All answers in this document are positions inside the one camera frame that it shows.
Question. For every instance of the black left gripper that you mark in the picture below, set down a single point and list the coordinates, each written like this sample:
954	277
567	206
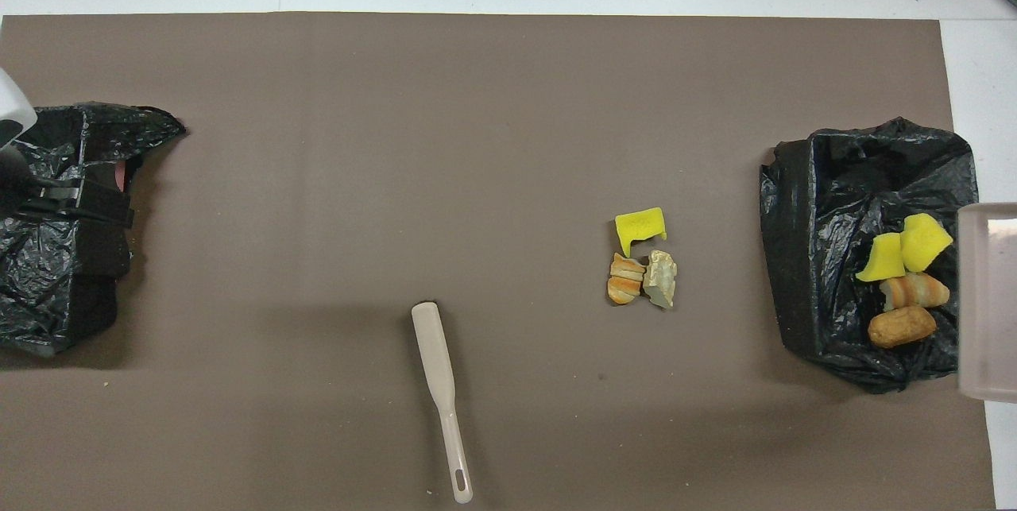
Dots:
16	177

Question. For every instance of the beige hand brush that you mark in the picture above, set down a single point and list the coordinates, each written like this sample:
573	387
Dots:
433	344

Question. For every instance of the striped croissant toy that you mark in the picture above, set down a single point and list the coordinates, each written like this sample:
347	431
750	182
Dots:
625	279
914	291

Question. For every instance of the yellow sponge piece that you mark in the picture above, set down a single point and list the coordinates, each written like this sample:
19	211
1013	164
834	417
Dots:
926	245
639	225
883	261

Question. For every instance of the pale bread piece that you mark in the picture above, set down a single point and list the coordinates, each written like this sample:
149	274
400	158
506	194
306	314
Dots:
659	276

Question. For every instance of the brown bread roll toy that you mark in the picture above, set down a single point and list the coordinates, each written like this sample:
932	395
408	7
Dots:
902	327

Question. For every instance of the beige plastic dustpan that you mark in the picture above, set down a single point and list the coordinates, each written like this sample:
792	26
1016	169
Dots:
989	304

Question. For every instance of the pink plastic bin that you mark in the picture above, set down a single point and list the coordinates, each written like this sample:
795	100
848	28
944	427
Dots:
120	176

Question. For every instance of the black bag-lined bin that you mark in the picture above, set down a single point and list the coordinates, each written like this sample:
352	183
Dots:
48	296
826	201

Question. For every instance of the brown table mat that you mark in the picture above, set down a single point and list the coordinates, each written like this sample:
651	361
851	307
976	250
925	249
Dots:
477	58

